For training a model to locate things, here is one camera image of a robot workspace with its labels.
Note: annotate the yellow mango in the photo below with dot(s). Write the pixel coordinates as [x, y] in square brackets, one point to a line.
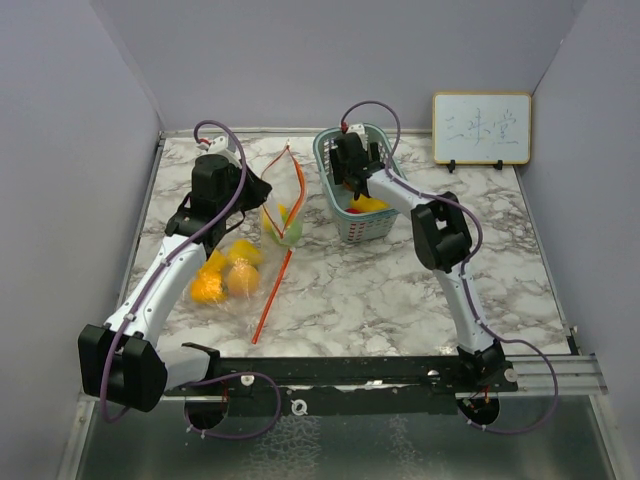
[367, 205]

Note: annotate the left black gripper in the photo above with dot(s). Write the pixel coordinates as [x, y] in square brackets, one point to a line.
[259, 191]

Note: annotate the clear zip bag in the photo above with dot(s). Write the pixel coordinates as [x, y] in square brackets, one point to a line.
[257, 307]
[289, 187]

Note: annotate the green apple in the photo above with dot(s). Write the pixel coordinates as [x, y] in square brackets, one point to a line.
[293, 232]

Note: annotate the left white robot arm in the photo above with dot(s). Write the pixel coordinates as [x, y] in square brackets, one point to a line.
[119, 361]

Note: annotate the yellow pear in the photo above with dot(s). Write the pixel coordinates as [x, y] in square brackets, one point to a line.
[244, 250]

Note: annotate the orange tangerine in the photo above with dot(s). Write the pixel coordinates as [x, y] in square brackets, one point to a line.
[243, 279]

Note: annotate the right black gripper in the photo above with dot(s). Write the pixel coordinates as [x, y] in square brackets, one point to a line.
[339, 169]

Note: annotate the blue plastic basket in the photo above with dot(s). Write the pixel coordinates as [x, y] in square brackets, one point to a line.
[356, 220]

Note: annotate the orange bell pepper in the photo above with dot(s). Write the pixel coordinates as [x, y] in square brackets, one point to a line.
[208, 288]

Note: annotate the small whiteboard with writing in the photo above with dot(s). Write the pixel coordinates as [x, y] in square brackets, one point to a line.
[481, 128]

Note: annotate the yellow apple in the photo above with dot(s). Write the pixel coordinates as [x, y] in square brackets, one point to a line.
[274, 220]

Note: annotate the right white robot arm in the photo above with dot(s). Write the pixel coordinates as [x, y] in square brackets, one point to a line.
[442, 243]

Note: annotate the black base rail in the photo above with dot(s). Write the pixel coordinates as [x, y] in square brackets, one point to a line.
[347, 385]

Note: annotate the yellow bell pepper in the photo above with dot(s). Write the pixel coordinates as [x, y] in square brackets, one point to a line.
[216, 263]

